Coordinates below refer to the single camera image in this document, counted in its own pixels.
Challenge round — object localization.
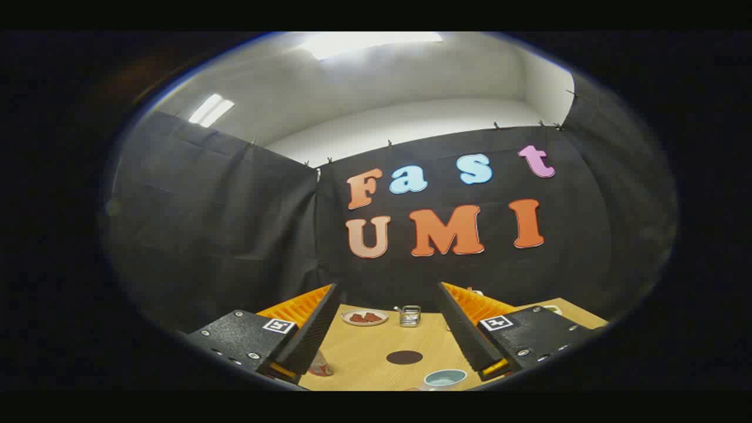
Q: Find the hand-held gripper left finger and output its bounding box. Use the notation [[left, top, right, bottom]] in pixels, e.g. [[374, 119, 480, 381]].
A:
[[187, 283, 343, 386]]

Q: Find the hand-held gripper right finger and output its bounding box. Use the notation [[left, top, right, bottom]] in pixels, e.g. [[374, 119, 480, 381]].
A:
[[435, 281, 595, 383]]

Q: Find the silver bottle with red label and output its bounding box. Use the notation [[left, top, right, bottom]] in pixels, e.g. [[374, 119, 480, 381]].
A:
[[307, 351, 334, 377]]

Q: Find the white cup with blue inside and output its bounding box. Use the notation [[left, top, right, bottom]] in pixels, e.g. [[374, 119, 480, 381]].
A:
[[423, 369, 468, 391]]

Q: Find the white oval plate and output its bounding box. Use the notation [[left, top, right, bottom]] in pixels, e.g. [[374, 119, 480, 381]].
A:
[[341, 310, 390, 327]]

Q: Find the wooden table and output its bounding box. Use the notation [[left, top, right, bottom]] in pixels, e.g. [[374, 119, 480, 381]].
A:
[[298, 297, 609, 391]]

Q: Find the ceiling light panel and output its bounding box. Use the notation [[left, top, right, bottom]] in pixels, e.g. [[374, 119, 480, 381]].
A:
[[300, 32, 444, 61], [188, 93, 236, 128]]

